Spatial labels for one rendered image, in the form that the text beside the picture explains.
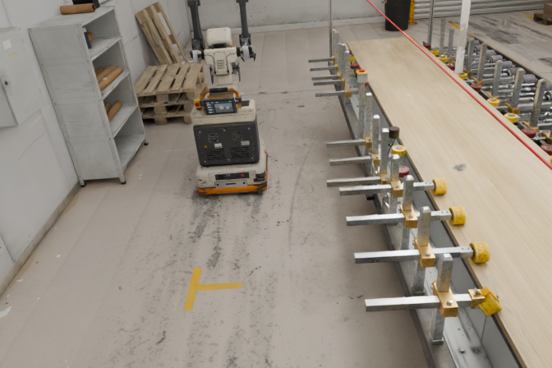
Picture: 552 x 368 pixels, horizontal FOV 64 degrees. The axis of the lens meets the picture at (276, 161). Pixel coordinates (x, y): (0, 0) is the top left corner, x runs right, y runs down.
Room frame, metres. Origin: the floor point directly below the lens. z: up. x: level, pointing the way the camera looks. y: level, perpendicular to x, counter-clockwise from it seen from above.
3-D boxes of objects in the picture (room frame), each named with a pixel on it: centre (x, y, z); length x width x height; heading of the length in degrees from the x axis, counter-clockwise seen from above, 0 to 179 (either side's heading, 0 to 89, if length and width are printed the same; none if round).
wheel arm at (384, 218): (1.62, -0.54, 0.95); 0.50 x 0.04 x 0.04; 87
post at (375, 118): (2.41, -0.61, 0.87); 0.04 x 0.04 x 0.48; 87
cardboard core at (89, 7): (4.39, 1.71, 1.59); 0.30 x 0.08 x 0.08; 87
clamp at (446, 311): (1.13, -0.55, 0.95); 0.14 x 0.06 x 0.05; 177
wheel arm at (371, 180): (2.12, -0.49, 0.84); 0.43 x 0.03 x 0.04; 87
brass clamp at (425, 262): (1.38, -0.56, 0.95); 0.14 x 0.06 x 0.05; 177
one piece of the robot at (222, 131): (3.63, 0.41, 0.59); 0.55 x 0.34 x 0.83; 88
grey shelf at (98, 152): (4.28, 1.70, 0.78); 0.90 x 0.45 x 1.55; 177
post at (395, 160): (1.91, -0.59, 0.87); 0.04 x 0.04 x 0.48; 87
